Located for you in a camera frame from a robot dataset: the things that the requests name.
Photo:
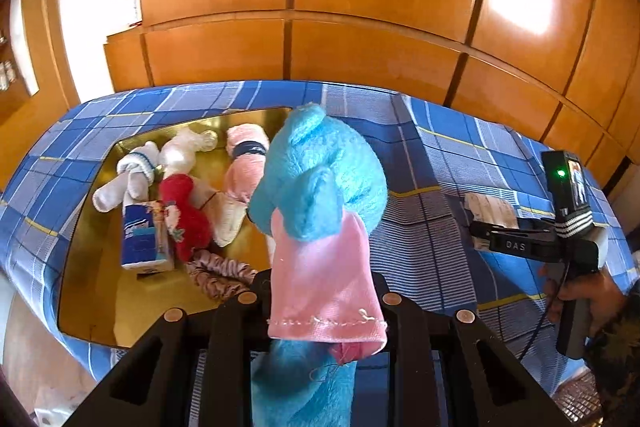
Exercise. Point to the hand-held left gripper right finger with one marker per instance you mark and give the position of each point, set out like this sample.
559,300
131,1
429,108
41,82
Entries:
415,357

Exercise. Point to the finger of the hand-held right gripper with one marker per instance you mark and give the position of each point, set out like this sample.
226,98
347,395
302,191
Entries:
520,244
500,227

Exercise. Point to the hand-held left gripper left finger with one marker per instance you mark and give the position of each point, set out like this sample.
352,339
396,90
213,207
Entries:
230,357

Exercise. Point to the pink satin scrunchie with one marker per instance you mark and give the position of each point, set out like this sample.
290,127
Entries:
220,274

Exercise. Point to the blue tissue packet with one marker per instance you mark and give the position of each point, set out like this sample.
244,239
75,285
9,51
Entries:
145,242

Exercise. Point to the red plush toy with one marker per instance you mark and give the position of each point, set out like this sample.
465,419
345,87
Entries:
187,217

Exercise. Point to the black box with gold lining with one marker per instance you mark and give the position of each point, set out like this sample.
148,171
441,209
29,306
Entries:
100,287

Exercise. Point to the pink towel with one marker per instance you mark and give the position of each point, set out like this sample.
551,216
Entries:
245,167

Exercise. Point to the white knit gloves bundle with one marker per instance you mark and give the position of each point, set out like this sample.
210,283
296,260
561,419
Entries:
130,172

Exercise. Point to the white plastic bag bundle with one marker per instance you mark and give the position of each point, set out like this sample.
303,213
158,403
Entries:
182,152

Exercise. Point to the person's right forearm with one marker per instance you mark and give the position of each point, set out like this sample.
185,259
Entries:
620,367

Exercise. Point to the person's right hand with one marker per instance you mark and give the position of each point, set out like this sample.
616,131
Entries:
595,297

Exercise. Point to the blue plaid bedsheet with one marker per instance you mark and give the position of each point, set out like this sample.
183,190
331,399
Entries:
430,237

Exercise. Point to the wooden wall shelf niche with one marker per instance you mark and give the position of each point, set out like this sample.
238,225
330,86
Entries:
15,57

